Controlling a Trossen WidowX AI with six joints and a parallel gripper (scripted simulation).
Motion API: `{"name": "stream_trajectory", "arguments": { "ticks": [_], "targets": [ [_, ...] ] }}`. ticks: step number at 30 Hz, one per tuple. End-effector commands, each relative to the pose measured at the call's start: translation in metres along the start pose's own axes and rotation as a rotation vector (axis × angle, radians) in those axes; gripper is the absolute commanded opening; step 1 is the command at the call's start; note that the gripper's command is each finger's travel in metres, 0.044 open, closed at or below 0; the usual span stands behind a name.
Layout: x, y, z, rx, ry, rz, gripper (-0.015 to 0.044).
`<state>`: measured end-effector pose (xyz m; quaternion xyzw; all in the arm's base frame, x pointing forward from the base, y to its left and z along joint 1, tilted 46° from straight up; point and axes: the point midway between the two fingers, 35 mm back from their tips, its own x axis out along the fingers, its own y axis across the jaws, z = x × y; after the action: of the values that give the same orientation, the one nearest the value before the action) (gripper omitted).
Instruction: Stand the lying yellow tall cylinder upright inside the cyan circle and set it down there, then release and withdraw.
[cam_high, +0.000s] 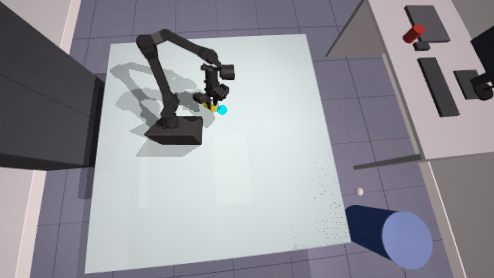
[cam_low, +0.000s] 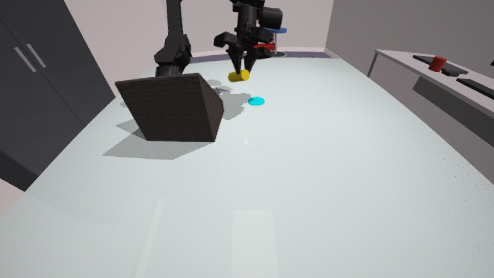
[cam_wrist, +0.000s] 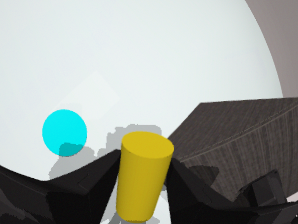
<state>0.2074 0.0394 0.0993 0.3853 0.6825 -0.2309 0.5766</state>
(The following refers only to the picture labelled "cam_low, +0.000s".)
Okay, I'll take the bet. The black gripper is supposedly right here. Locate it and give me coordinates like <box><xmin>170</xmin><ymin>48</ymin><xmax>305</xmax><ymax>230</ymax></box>
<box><xmin>214</xmin><ymin>21</ymin><xmax>271</xmax><ymax>74</ymax></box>

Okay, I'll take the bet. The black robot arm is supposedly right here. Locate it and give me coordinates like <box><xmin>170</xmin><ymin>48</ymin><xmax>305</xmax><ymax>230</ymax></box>
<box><xmin>154</xmin><ymin>0</ymin><xmax>283</xmax><ymax>77</ymax></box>

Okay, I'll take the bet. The yellow cylinder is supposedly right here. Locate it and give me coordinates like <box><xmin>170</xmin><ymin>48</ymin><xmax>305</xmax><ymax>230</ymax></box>
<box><xmin>228</xmin><ymin>69</ymin><xmax>250</xmax><ymax>83</ymax></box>

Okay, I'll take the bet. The cyan circle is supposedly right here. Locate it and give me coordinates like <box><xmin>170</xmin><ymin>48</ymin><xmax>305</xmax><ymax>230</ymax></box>
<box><xmin>248</xmin><ymin>97</ymin><xmax>265</xmax><ymax>105</ymax></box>

